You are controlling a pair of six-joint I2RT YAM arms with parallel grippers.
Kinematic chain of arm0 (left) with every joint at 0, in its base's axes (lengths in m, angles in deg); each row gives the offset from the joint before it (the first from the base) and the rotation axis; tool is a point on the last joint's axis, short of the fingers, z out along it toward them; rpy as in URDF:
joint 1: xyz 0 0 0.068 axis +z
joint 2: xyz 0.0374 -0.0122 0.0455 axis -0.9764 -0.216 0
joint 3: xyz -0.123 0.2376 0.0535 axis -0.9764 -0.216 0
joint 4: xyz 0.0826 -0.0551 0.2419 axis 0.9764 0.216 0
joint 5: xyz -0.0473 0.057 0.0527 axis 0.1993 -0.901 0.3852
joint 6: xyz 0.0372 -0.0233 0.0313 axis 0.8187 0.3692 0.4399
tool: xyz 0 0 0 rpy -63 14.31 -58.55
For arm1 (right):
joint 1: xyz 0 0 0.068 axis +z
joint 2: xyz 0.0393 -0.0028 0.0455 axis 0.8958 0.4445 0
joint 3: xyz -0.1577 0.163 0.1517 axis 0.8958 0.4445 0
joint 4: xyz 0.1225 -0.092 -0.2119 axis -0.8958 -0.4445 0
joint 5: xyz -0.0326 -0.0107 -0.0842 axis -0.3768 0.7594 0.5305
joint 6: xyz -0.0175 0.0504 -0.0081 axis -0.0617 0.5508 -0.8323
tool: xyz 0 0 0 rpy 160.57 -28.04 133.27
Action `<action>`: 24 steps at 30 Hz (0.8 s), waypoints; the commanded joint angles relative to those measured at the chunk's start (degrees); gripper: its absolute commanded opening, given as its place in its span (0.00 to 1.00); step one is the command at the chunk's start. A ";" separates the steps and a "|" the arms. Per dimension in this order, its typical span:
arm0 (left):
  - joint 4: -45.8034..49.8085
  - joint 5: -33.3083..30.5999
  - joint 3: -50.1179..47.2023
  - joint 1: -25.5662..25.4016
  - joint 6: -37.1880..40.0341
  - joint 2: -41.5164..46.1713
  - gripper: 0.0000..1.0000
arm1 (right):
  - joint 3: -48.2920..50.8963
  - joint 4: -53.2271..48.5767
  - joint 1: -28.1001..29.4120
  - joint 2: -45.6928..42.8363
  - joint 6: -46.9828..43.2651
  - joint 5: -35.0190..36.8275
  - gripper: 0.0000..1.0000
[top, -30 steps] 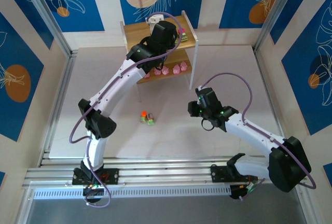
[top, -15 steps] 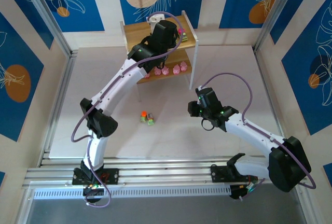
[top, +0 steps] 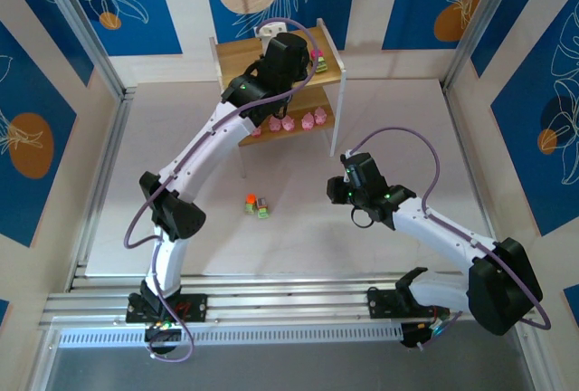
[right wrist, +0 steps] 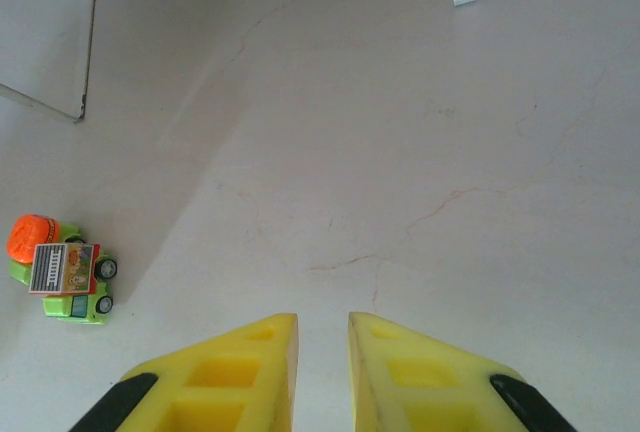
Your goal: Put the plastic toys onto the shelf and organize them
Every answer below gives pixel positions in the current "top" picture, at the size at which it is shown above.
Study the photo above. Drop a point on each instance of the magenta-capped green block toy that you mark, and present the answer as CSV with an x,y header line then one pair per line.
x,y
321,64

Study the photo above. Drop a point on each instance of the pink plastic pig toy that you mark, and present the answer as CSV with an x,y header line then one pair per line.
x,y
274,124
320,116
256,132
287,124
308,121

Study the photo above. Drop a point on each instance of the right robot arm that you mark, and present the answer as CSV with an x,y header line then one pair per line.
x,y
443,232

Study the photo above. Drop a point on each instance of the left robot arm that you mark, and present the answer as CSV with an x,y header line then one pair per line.
x,y
203,146

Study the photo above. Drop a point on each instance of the wooden two-tier shelf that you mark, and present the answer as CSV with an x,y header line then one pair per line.
x,y
235,60

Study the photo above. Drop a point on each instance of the grey-topped green block toy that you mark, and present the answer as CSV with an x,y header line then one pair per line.
x,y
262,207

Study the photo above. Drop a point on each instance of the orange-capped green block toy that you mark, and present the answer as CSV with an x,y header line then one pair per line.
x,y
249,203

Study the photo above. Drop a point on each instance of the aluminium side rail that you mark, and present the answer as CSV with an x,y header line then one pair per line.
x,y
103,174
459,128

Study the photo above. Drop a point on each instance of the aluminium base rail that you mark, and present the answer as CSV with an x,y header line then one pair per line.
x,y
294,293

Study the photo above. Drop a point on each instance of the aluminium frame post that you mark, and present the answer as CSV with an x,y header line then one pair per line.
x,y
483,24
83,24

